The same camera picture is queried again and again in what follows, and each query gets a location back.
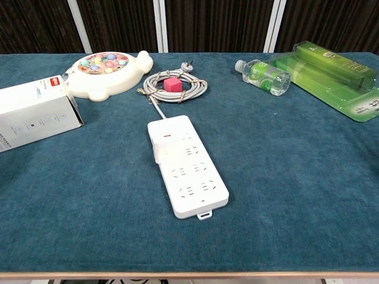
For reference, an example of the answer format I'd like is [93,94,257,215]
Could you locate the pink foam cube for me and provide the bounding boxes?
[164,77,182,93]

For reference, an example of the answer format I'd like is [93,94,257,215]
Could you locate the teal table cloth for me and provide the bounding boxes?
[0,52,379,273]

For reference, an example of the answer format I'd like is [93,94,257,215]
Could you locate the white plug adapter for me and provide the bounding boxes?
[150,134,170,164]

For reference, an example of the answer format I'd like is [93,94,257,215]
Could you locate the dark folding screen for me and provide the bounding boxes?
[0,0,379,54]

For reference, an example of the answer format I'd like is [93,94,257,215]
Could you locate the white power strip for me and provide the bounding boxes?
[147,115,230,221]

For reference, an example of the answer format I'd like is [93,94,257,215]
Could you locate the green blister package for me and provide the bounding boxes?
[271,40,379,122]

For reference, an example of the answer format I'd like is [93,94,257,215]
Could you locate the white fishing game toy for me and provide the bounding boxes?
[63,50,154,103]

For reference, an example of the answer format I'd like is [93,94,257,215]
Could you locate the white cardboard product box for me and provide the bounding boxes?
[0,74,85,153]

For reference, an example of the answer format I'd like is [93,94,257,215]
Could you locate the clear plastic water bottle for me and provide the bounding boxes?
[235,59,293,97]

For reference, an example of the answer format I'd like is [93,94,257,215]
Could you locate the grey coiled power cable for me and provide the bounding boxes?
[137,60,209,120]

